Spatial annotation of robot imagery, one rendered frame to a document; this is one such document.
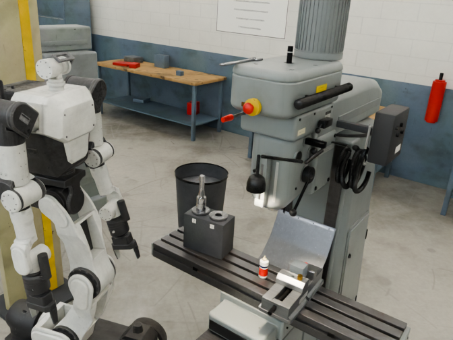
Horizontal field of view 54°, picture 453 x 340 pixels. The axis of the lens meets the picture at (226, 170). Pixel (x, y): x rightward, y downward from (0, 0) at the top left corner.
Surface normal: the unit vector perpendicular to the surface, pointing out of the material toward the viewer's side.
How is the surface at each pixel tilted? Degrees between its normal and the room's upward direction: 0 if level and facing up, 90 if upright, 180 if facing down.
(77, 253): 90
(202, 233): 90
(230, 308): 0
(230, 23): 90
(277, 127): 90
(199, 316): 0
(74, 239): 115
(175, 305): 0
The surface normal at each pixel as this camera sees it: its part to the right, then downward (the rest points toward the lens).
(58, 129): 0.47, 0.28
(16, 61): 0.81, 0.26
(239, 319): 0.06, -0.93
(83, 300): -0.30, 0.34
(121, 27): -0.58, 0.27
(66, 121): 0.95, 0.16
